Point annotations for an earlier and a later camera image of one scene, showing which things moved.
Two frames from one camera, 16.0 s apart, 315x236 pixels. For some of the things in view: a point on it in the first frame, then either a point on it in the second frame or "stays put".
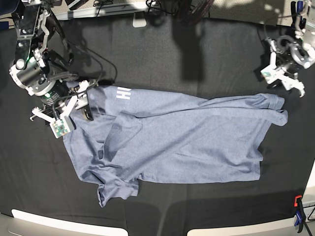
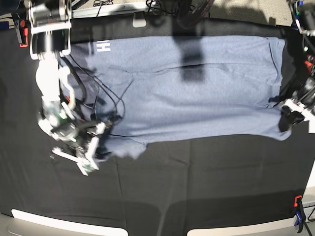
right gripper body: [290, 79] to [294, 105]
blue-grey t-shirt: [135, 135] to [156, 89]
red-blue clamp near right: [300, 217] stays put
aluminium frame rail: [130, 8] stays put
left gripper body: [62, 111] to [82, 149]
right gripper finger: [276, 84] to [285, 122]
